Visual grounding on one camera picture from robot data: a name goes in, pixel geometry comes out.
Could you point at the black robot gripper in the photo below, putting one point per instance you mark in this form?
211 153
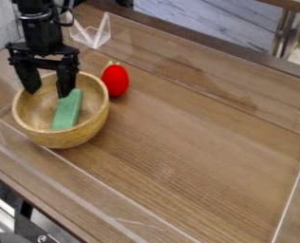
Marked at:
43 51

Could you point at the brown wooden bowl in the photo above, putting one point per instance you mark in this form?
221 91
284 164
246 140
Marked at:
34 111

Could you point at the green rectangular stick block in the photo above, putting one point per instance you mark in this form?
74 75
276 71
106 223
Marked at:
67 110

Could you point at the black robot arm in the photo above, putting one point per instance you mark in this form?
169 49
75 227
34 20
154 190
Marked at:
36 6

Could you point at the red toy strawberry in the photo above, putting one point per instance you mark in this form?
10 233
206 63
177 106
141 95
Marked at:
115 79

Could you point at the clear acrylic front barrier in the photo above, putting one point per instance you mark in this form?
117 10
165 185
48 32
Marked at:
90 209

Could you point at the metal table leg background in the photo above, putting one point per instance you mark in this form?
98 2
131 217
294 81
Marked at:
286 37

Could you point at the clear acrylic corner bracket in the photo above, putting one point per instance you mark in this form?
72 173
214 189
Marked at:
93 37

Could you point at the black table frame leg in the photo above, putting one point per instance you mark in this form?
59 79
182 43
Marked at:
26 228

